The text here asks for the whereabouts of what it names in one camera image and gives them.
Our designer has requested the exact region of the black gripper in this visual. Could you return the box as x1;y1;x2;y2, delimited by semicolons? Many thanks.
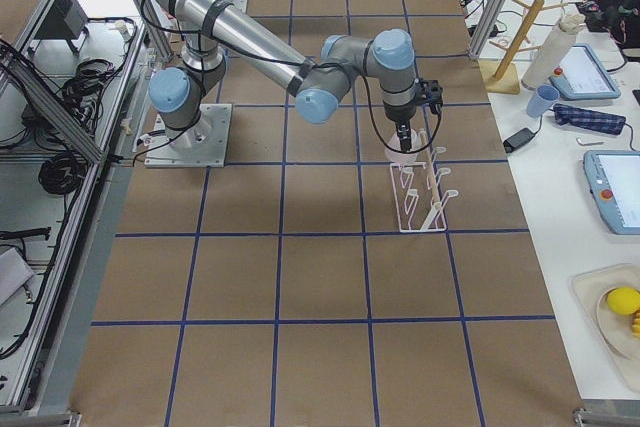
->
382;91;417;153

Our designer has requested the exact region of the pink plastic cup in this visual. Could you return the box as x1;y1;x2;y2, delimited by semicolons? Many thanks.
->
384;133;418;166

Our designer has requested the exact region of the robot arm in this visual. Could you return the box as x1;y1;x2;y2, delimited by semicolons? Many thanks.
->
156;0;419;153

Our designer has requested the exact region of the light blue cup on desk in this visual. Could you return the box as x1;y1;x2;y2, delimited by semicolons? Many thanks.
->
526;84;560;118

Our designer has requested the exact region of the wooden mug tree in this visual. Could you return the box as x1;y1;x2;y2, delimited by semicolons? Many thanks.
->
479;0;567;95

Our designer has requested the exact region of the black power adapter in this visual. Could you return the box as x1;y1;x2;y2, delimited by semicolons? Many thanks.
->
502;128;537;154

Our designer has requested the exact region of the blue plaid cloth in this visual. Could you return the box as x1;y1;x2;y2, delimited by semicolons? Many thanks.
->
553;104;626;135

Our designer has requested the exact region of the beige water bottle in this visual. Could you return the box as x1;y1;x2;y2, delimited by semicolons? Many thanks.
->
521;13;586;90

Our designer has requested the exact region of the blue teach pendant far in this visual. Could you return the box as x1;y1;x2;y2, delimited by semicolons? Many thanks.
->
549;44;621;100

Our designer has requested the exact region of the blue teach pendant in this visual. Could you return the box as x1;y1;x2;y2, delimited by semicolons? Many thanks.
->
549;44;621;100
583;150;640;235

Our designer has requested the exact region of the blue teach pendant near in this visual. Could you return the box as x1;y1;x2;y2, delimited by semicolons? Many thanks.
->
583;150;640;235

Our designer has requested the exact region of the yellow lemon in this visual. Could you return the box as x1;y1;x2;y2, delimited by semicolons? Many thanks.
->
606;286;640;315

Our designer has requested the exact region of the beige tray with plate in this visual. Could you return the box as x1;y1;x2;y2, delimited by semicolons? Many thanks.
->
572;264;639;393

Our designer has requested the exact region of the white wire cup rack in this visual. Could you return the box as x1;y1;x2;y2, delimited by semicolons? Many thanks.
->
385;146;459;233

